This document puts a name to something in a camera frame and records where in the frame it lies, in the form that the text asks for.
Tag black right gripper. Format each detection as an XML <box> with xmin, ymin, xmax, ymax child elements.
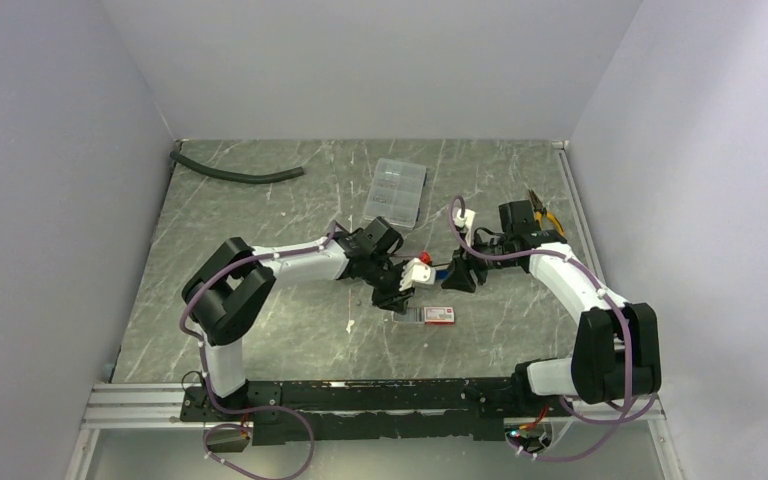
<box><xmin>441</xmin><ymin>230</ymin><xmax>517</xmax><ymax>293</ymax></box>

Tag red white staples box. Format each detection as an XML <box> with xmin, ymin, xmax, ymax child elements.
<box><xmin>393</xmin><ymin>307</ymin><xmax>456</xmax><ymax>325</ymax></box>

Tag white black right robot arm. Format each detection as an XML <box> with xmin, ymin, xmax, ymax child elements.
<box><xmin>443</xmin><ymin>196</ymin><xmax>662</xmax><ymax>415</ymax></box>

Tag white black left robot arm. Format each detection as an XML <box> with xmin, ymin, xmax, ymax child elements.
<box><xmin>179</xmin><ymin>217</ymin><xmax>436</xmax><ymax>420</ymax></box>

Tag clear plastic screw organizer box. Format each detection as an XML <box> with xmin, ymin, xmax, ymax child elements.
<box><xmin>363</xmin><ymin>158</ymin><xmax>427</xmax><ymax>231</ymax></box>

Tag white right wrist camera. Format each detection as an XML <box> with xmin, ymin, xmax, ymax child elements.
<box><xmin>452</xmin><ymin>207</ymin><xmax>476</xmax><ymax>247</ymax></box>

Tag yellow handled pliers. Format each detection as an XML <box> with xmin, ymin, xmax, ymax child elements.
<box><xmin>528</xmin><ymin>189</ymin><xmax>566</xmax><ymax>237</ymax></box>

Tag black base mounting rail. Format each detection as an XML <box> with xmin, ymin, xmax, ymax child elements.
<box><xmin>179</xmin><ymin>377</ymin><xmax>567</xmax><ymax>446</ymax></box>

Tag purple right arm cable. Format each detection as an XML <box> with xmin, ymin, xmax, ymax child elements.
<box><xmin>448</xmin><ymin>194</ymin><xmax>658</xmax><ymax>464</ymax></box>

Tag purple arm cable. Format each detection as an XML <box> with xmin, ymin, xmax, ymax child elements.
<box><xmin>178</xmin><ymin>221</ymin><xmax>425</xmax><ymax>480</ymax></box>
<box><xmin>448</xmin><ymin>194</ymin><xmax>658</xmax><ymax>464</ymax></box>

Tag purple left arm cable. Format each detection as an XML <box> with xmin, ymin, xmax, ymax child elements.
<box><xmin>178</xmin><ymin>221</ymin><xmax>425</xmax><ymax>480</ymax></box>

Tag dark corrugated hose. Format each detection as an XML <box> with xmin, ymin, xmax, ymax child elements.
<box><xmin>169</xmin><ymin>149</ymin><xmax>306</xmax><ymax>185</ymax></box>

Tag aluminium frame rail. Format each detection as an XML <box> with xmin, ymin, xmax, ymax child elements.
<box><xmin>79</xmin><ymin>382</ymin><xmax>667</xmax><ymax>430</ymax></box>

